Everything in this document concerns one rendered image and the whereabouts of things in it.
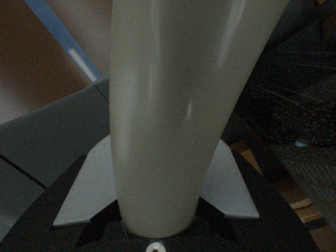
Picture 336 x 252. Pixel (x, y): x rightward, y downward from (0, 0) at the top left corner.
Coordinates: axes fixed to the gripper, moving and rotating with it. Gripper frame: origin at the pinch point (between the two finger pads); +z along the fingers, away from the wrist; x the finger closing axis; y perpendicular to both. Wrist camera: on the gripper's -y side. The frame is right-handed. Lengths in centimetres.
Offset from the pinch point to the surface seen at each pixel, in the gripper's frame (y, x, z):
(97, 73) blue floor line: 11, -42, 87
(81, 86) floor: 19, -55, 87
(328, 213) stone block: 50, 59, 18
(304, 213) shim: 112, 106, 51
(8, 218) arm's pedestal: 15.1, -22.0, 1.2
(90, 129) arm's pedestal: 15.3, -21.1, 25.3
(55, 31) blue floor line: -12, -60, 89
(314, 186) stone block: 36, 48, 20
